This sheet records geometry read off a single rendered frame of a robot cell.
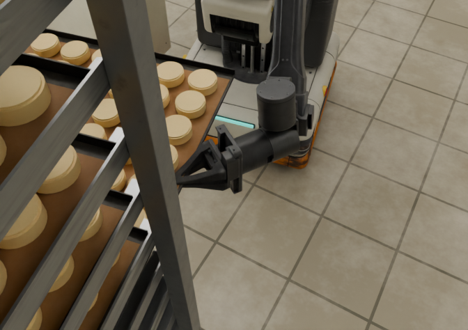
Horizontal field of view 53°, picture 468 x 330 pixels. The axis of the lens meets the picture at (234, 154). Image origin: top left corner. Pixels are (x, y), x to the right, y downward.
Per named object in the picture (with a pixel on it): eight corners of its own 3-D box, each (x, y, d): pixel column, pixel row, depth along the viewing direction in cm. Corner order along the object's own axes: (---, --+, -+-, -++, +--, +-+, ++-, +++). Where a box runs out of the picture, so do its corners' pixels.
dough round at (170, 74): (180, 90, 80) (178, 82, 79) (152, 86, 81) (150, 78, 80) (187, 70, 83) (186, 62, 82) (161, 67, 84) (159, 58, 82)
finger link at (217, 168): (184, 216, 71) (239, 193, 73) (180, 189, 65) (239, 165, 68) (167, 183, 75) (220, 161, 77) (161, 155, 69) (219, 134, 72)
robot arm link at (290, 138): (306, 156, 75) (287, 137, 79) (306, 122, 70) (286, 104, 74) (268, 172, 73) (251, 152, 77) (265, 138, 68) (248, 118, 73)
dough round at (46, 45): (67, 44, 88) (63, 36, 86) (49, 61, 85) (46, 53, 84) (45, 37, 89) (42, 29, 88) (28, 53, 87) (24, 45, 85)
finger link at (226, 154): (183, 209, 69) (239, 185, 72) (177, 182, 64) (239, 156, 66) (166, 175, 73) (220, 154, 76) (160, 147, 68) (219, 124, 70)
